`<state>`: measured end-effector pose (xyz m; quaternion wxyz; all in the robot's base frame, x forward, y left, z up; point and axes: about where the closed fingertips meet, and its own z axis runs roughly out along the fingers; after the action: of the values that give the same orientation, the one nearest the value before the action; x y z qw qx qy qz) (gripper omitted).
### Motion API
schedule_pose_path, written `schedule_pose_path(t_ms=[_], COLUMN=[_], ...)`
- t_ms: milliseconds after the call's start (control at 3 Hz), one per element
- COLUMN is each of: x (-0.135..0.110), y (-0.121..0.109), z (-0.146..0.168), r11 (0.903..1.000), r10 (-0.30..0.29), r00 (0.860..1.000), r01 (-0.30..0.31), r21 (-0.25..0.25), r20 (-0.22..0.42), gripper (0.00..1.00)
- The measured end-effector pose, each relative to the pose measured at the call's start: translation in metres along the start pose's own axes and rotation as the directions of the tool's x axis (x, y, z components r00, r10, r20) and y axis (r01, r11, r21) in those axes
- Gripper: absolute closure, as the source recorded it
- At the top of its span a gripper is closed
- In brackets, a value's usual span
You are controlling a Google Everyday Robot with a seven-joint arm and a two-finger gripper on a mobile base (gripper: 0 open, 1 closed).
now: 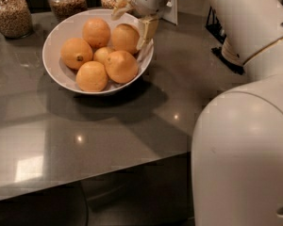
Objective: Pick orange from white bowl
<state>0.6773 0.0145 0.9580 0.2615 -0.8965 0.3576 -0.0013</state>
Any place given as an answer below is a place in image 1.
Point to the white ceramic bowl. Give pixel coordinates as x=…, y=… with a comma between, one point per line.
x=72, y=28

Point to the left glass cereal jar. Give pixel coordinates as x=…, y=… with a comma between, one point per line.
x=15, y=19

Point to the orange left with stem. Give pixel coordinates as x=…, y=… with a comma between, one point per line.
x=75, y=52

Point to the middle glass cereal jar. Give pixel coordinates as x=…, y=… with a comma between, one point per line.
x=63, y=9

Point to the stack of white plates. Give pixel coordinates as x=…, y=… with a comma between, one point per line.
x=229, y=54

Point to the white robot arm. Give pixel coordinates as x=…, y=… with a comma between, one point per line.
x=237, y=142

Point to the black wire rack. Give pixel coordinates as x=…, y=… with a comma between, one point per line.
x=214, y=27

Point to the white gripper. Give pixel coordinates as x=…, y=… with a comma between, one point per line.
x=145, y=8

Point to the white folded sign card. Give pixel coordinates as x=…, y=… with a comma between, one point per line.
x=170, y=12

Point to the small centre orange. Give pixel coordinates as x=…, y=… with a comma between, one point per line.
x=101, y=54

